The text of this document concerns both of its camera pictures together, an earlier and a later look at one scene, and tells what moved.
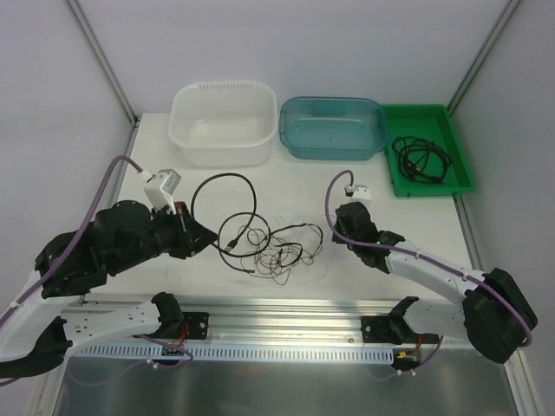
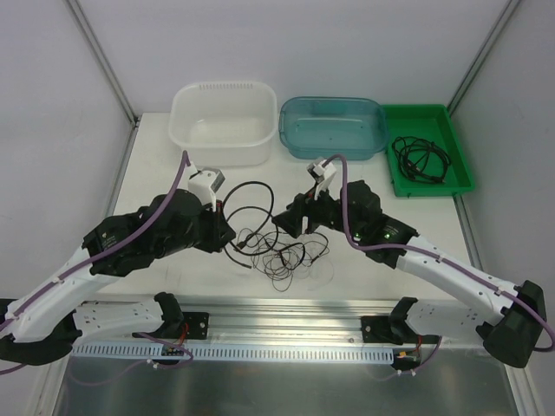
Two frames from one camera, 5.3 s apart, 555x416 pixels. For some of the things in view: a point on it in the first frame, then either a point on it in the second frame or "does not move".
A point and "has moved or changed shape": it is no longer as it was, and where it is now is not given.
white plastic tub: (224, 123) does not move
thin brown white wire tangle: (271, 255) has moved or changed shape
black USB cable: (421, 159) does not move
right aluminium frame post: (481, 55) does not move
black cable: (252, 215) → (259, 230)
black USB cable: (421, 159) does not move
